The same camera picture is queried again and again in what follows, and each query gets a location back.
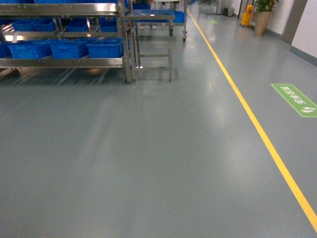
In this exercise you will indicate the steel shelving rack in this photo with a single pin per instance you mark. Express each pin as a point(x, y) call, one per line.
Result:
point(55, 20)

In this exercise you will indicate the stainless steel table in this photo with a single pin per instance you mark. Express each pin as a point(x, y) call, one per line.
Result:
point(148, 50)

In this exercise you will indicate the plant in tan pot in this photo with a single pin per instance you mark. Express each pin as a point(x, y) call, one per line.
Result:
point(263, 10)

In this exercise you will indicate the blue bin right lower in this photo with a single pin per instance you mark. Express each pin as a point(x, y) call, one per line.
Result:
point(106, 48)

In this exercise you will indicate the blue bin middle lower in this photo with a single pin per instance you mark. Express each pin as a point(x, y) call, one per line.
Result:
point(71, 49)

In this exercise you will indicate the far steel cart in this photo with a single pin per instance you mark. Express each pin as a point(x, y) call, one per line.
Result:
point(178, 6)

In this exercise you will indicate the blue bin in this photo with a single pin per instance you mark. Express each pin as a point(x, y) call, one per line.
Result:
point(106, 48)
point(36, 49)
point(71, 49)

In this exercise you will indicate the blue bin left lower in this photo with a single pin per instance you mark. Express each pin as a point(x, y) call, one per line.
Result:
point(36, 49)

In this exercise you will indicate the yellow mop bucket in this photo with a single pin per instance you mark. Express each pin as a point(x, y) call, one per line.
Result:
point(246, 17)

